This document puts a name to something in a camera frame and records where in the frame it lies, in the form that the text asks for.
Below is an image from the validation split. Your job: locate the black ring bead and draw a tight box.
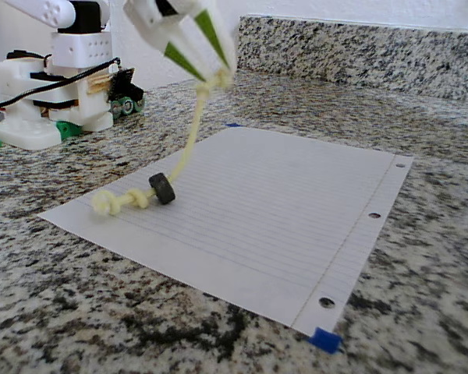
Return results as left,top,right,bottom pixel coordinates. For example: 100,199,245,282
147,172,176,206

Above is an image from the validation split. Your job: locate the yellow knotted rope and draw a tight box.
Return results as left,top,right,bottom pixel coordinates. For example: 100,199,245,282
91,69,233,219

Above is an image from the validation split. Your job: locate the black motor controller board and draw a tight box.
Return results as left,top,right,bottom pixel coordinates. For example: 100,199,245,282
104,66,146,121

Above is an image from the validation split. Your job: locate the lined white paper sheet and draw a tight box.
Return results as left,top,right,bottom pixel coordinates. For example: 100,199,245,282
37,126,414,337

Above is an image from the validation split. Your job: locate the thick black cable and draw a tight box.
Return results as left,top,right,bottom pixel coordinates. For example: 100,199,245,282
0,57,122,110

